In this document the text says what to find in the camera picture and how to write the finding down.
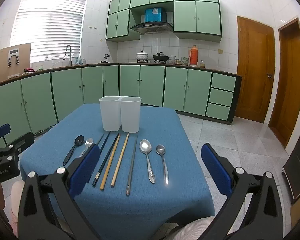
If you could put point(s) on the red cloth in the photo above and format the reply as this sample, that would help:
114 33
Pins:
29 70

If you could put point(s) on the white window blinds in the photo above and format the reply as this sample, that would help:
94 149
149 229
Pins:
50 25

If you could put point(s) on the gas stove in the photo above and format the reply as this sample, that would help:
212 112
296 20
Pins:
150 61

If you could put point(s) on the black wok with lid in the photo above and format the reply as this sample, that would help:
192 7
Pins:
160 57

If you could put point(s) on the metal kitchen faucet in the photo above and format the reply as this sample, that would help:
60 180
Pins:
70 55

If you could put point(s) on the person's left leg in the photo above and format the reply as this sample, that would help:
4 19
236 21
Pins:
16 200

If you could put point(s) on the white cooking pot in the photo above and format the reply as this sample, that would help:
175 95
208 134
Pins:
142 55

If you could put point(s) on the person's leg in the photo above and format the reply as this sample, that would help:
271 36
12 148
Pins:
190 230
16 200

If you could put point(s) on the thin dark chopstick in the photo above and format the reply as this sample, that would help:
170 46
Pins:
101 138

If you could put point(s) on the wooden door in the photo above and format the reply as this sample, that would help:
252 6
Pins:
290 80
255 67

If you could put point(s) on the white two-compartment utensil holder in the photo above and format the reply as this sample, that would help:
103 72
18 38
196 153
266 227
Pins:
130 115

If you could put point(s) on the person's right leg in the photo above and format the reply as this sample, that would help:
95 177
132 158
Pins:
190 230

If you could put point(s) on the patterned bowls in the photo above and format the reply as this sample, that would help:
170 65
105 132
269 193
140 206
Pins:
185 61

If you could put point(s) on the brown cardboard board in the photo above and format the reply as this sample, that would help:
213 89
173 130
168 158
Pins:
2 65

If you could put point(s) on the orange thermos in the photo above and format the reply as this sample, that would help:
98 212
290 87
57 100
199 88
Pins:
193 56

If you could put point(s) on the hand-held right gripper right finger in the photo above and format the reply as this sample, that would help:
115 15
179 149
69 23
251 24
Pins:
216 170

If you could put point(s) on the wooden chopstick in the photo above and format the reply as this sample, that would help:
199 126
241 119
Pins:
120 158
110 161

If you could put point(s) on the large silver spoon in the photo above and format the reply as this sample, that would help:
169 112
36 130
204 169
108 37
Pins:
145 145

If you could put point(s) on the blue tablecloth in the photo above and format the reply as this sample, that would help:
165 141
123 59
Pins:
145 205

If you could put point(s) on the blue box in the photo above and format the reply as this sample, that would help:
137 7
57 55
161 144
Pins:
153 15

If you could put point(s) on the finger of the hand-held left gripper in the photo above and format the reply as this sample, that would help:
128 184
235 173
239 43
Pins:
0 132
23 141

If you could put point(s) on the black chopstick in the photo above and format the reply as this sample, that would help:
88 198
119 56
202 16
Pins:
107 158
106 140

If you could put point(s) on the metal kettle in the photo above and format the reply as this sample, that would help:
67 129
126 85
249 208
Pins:
107 58

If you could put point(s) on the glass jar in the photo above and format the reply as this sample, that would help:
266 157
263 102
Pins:
202 64

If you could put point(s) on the green cabinets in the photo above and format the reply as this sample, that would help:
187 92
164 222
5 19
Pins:
150 85
207 17

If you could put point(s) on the green lower cabinets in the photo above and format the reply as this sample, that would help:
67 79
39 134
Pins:
150 85

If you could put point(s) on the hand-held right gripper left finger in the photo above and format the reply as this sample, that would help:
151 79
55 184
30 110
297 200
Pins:
86 166

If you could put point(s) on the small silver spoon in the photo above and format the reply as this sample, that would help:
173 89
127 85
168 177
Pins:
160 149

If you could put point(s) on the plastic bottle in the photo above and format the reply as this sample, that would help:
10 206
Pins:
83 61

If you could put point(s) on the green upper cabinets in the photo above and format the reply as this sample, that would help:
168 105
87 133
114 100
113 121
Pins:
207 17

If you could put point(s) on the black range hood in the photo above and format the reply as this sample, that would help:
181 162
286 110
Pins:
151 27

